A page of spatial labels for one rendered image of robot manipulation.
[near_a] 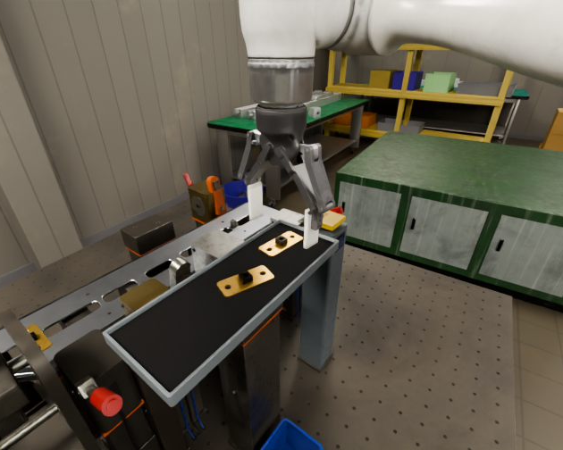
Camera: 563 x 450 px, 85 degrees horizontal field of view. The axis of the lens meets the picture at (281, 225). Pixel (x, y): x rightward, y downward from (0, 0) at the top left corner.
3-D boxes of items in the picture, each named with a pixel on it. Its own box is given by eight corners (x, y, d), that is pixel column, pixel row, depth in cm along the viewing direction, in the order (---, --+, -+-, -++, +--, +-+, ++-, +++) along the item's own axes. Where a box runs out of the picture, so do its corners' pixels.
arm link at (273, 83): (281, 57, 47) (281, 98, 50) (233, 58, 42) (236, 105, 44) (328, 58, 42) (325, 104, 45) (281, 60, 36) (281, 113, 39)
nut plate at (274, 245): (289, 231, 60) (289, 226, 60) (304, 238, 58) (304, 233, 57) (257, 249, 55) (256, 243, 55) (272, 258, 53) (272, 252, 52)
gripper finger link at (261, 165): (271, 150, 47) (265, 142, 47) (243, 187, 55) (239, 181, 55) (289, 145, 49) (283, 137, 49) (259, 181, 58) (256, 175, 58)
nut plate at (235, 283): (263, 265, 51) (263, 260, 50) (275, 278, 48) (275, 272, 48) (215, 284, 47) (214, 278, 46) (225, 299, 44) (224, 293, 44)
